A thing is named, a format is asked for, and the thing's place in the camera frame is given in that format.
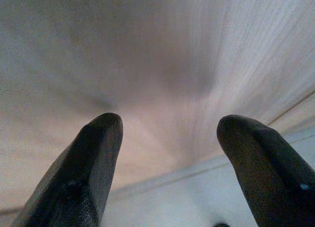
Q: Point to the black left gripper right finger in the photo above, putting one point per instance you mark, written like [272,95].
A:
[265,172]

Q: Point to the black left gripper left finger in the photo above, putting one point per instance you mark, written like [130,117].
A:
[83,168]

